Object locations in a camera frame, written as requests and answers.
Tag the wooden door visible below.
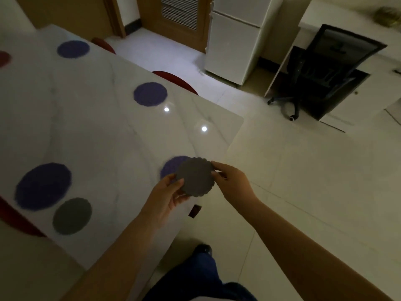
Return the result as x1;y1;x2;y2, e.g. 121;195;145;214
137;0;214;54

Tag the person's black shoe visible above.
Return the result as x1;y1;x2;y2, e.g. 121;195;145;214
194;244;213;257

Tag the person's left hand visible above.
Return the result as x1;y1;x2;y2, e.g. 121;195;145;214
138;174;191;229

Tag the yellowish object on desk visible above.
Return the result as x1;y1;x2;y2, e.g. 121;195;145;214
373;6;401;28

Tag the white refrigerator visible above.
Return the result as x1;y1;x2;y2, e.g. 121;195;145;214
204;0;285;86

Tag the person's right hand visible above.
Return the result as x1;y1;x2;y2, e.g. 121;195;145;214
211;161;261;211

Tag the white desk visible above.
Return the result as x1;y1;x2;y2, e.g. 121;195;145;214
264;0;401;133

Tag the black office chair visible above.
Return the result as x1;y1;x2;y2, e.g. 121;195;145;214
267;24;388;122

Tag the red chair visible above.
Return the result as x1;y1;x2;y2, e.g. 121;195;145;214
0;195;47;238
152;71;199;96
91;37;117;55

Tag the person's blue trouser leg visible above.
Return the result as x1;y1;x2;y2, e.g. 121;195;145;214
142;252;258;301

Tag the purple round coaster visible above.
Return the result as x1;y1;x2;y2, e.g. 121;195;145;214
14;162;73;212
160;156;192;180
133;82;168;107
57;40;91;59

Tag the person's right forearm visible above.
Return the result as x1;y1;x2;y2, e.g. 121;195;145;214
246;199;393;301

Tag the grey scalloped coaster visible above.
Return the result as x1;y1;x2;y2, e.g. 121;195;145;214
52;198;93;236
175;157;217;198

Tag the person's left forearm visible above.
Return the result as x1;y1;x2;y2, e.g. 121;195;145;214
61;213;160;301

